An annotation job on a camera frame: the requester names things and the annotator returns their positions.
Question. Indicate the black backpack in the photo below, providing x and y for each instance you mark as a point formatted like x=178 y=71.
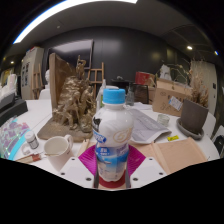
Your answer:
x=219 y=145

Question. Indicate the black wall screen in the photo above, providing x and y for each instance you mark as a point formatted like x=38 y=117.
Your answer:
x=70 y=53

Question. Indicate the white bottle with blue cap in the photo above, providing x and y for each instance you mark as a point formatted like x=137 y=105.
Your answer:
x=113 y=130

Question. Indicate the white plaster figure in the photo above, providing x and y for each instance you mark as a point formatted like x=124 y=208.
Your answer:
x=165 y=72

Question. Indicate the folded grey newspaper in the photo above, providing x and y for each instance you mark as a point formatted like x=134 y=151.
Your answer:
x=145 y=126

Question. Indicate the small black flat box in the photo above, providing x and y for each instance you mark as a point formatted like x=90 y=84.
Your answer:
x=6 y=100

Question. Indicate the clear glass flask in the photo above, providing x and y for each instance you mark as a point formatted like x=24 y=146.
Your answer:
x=130 y=98

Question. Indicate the grey round plant saucer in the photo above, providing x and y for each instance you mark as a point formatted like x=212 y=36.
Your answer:
x=181 y=128

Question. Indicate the large black flat box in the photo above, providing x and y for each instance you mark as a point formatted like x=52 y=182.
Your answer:
x=13 y=113

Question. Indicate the yellow tag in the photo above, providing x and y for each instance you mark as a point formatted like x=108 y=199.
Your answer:
x=173 y=138

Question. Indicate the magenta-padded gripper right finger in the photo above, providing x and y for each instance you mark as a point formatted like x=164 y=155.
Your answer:
x=148 y=170

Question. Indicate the purple colourful print sheet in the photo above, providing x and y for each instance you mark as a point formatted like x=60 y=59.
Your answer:
x=11 y=138

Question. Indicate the wooden red-tipped stick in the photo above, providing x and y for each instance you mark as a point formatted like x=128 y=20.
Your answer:
x=30 y=157

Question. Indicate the small clear glass jar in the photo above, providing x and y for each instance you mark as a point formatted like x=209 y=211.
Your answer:
x=163 y=120

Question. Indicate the small white-lidded paint jar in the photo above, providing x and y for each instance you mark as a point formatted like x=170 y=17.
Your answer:
x=32 y=140

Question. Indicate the wooden easel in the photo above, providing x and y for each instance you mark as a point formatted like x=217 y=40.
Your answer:
x=96 y=78
x=36 y=80

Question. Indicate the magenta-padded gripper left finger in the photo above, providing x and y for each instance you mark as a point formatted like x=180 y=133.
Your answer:
x=76 y=169

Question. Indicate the dried plant in grey pot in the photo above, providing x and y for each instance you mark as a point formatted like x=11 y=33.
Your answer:
x=193 y=116

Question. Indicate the white plaster bust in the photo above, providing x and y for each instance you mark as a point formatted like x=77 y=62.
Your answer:
x=47 y=78

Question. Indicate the long white ceiling light panel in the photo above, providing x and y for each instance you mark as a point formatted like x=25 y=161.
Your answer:
x=66 y=8

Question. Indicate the brown cardboard box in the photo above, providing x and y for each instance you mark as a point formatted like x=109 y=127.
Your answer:
x=166 y=98

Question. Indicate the golden figure sculpture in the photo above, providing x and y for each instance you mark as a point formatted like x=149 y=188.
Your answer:
x=71 y=106

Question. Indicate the white spray bottle green label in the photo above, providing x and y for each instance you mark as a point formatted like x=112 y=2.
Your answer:
x=100 y=96

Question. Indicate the flat round red coaster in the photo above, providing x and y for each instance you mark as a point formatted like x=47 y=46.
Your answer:
x=111 y=184

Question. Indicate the round ceiling spotlights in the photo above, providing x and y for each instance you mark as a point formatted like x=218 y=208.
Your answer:
x=189 y=47

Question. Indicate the white cabinet with pictures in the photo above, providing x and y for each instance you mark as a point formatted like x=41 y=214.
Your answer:
x=28 y=70

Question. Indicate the white ceramic mug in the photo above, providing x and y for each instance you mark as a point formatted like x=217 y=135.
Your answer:
x=56 y=150

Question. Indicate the red box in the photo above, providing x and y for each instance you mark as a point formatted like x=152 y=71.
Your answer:
x=143 y=78

